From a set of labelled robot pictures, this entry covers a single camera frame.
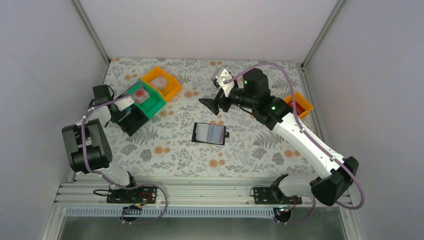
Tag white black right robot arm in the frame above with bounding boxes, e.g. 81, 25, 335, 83
199, 65, 359, 206

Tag white red card in green bin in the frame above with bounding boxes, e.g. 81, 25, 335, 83
133, 88, 150, 104

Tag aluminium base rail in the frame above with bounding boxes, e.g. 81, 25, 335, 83
54, 177, 352, 220

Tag black leather card holder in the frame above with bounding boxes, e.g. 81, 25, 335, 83
191, 122, 230, 146

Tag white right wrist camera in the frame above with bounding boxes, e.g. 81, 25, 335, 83
211, 67, 235, 97

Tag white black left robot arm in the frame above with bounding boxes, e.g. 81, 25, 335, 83
61, 85, 140, 203

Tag white card in orange bin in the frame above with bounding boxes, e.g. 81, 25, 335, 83
150, 75, 168, 91

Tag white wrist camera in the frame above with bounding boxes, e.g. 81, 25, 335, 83
211, 67, 235, 97
114, 96, 135, 111

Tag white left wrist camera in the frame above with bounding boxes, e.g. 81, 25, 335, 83
114, 96, 135, 111

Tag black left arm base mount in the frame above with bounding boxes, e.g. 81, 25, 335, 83
106, 186, 158, 205

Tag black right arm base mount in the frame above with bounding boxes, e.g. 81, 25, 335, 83
249, 185, 303, 205

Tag teal card in black bin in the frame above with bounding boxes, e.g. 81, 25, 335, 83
118, 110, 131, 122

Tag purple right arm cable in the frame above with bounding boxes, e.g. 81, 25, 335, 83
225, 61, 366, 211

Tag black plastic bin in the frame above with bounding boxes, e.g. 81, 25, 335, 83
118, 106, 149, 137

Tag orange plastic bin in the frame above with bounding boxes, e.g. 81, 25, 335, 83
294, 91, 314, 119
141, 66, 182, 103

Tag floral patterned table mat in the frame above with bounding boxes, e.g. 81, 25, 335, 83
104, 58, 316, 178

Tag red cards in bin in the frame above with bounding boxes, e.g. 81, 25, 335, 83
295, 101, 305, 116

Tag green plastic bin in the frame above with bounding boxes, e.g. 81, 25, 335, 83
125, 79, 166, 119

